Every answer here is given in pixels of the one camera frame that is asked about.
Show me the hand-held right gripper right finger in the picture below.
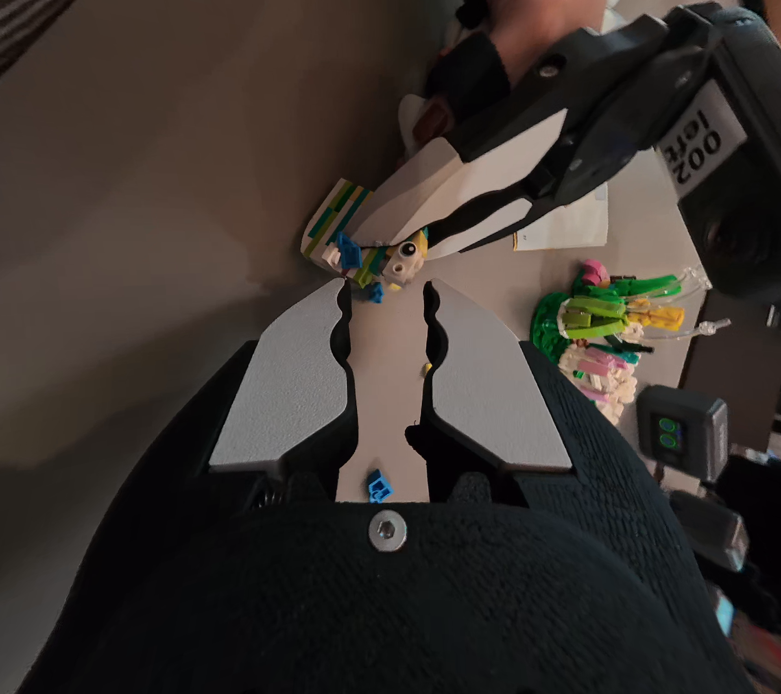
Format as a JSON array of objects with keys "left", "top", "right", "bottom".
[{"left": 421, "top": 279, "right": 574, "bottom": 475}]

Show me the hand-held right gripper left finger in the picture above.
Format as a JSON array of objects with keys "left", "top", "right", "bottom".
[{"left": 209, "top": 278, "right": 358, "bottom": 474}]

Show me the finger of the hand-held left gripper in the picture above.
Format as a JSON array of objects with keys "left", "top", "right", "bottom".
[
  {"left": 353, "top": 108, "right": 571, "bottom": 246},
  {"left": 426, "top": 199, "right": 533, "bottom": 262}
]

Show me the brick instruction booklet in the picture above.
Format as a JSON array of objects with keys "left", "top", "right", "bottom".
[{"left": 514, "top": 181, "right": 610, "bottom": 252}]

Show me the striped brick fish model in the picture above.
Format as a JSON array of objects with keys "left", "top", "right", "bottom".
[{"left": 301, "top": 178, "right": 431, "bottom": 293}]

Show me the grey desk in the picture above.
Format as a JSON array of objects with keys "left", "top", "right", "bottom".
[{"left": 0, "top": 0, "right": 757, "bottom": 694}]

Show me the brick flower model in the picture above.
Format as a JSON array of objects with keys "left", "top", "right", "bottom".
[{"left": 531, "top": 260, "right": 733, "bottom": 426}]

